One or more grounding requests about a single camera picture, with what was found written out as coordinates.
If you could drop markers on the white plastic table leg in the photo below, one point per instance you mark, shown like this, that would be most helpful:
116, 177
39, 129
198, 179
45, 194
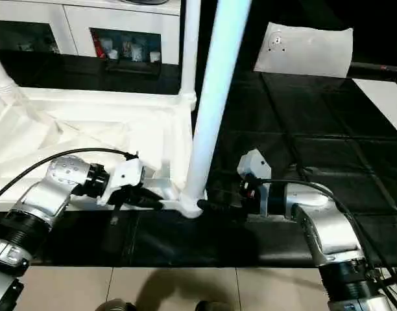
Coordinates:
0, 77
189, 42
221, 81

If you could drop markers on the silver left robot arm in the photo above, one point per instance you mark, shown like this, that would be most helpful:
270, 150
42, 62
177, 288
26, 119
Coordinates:
49, 194

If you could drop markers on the black padded work mat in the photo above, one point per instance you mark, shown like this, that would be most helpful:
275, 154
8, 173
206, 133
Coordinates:
315, 129

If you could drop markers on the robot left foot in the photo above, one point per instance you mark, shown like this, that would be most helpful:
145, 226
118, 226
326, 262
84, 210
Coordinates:
115, 305

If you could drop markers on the small white jar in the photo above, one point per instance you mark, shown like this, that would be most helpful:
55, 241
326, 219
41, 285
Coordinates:
112, 53
154, 56

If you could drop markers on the white jar with blue print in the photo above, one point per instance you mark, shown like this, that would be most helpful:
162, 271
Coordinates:
137, 52

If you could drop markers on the red bottle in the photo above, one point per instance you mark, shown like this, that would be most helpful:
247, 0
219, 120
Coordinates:
96, 45

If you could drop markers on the white flat board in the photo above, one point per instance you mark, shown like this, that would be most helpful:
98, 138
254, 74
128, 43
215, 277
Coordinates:
386, 103

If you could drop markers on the white cabinet with glass doors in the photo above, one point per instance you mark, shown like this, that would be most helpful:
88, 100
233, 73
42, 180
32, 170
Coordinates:
120, 16

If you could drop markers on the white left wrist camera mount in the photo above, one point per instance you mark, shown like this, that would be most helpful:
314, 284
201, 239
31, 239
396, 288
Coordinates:
127, 175

